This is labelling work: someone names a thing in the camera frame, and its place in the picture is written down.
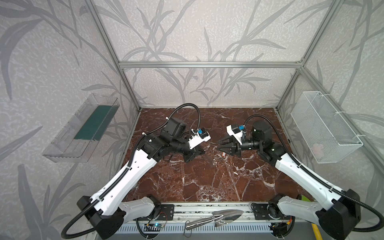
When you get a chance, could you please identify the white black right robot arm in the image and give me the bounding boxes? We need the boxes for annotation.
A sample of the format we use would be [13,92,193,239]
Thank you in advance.
[219,121,361,240]

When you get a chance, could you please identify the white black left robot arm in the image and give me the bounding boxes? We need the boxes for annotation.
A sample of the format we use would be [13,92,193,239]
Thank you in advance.
[77,128,211,240]

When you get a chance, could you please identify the silver metal garden trowel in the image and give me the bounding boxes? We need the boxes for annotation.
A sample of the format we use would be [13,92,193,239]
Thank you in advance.
[185,210,244,231]

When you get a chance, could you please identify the green circuit board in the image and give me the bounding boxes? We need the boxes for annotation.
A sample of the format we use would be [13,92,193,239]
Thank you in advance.
[145,223,165,232]

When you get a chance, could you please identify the pink object in basket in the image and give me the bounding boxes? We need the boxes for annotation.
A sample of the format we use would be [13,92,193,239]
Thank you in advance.
[311,143,325,159]

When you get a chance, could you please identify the green sponge pad in bin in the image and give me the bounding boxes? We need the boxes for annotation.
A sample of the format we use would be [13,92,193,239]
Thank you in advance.
[74,105,119,141]

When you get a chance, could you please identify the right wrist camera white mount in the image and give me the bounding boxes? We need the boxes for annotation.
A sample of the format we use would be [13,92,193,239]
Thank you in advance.
[226,125,246,145]

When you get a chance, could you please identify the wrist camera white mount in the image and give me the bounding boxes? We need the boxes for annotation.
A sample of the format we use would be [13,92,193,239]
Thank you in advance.
[226,125,246,145]
[188,128,211,150]

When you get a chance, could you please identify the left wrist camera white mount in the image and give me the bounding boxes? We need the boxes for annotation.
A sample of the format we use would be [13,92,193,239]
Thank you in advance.
[188,128,211,150]

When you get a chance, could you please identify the black corrugated left cable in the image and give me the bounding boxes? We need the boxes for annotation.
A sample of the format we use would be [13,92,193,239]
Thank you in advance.
[60,102,202,240]

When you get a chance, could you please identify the black corrugated cable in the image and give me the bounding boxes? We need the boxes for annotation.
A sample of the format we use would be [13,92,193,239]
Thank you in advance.
[60,102,202,240]
[242,113,384,233]

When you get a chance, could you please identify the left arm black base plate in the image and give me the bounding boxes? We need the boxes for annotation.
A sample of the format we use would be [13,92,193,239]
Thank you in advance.
[155,204,175,221]

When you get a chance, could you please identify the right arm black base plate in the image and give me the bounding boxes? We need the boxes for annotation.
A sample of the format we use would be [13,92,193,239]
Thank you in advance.
[251,203,272,220]

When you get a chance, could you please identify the white wire mesh basket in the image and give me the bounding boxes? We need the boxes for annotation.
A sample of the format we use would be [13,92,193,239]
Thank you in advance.
[291,91,364,164]

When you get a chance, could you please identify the clear plastic wall bin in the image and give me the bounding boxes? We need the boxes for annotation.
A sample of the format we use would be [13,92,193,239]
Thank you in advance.
[43,94,120,163]

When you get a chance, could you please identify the black corrugated right cable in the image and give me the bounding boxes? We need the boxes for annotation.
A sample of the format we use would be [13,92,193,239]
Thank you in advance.
[242,113,384,233]

